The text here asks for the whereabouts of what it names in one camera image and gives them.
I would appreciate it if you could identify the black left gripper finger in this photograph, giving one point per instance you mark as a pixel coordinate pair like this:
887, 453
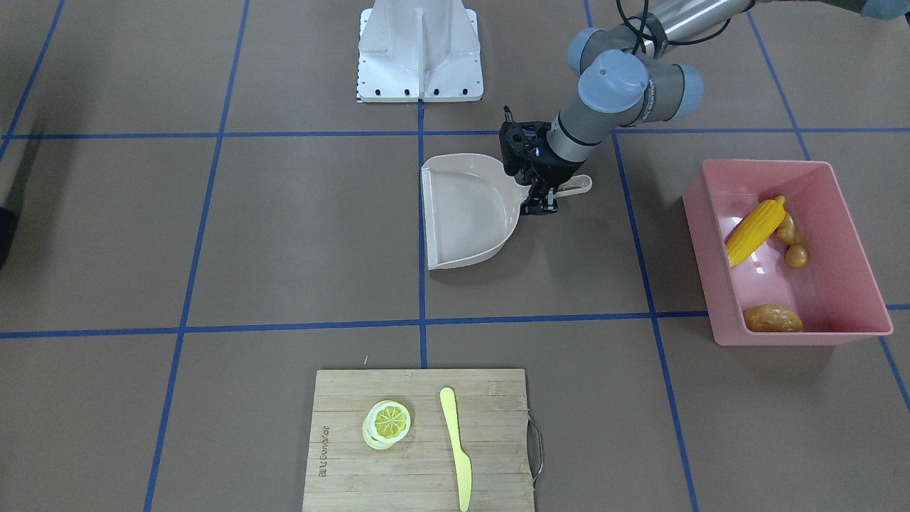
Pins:
533, 205
545, 201

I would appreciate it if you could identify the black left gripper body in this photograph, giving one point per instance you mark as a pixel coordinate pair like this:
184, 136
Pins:
550, 169

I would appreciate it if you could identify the yellow toy corn cob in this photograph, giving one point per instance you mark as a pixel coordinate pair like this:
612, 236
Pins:
754, 230

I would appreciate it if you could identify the brown toy potato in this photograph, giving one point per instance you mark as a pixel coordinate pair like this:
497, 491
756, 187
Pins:
772, 318

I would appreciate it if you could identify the tan toy ginger root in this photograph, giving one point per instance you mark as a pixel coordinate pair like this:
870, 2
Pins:
797, 250

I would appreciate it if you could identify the beige hand brush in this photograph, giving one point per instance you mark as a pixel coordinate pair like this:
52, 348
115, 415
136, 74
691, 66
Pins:
9, 224

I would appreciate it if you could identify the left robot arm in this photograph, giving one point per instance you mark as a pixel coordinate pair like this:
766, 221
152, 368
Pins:
622, 82

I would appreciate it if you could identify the pink plastic bin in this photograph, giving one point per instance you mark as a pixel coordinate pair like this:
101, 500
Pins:
778, 255

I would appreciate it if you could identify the bamboo cutting board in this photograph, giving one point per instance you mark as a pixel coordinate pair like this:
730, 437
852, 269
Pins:
418, 472

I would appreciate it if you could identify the yellow lemon slice toy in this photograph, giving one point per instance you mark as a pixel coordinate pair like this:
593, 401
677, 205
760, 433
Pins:
387, 423

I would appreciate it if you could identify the yellow plastic knife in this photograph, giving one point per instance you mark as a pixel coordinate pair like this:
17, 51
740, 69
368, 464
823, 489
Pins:
461, 460

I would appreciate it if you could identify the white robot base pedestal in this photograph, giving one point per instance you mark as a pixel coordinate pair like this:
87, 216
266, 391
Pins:
413, 51

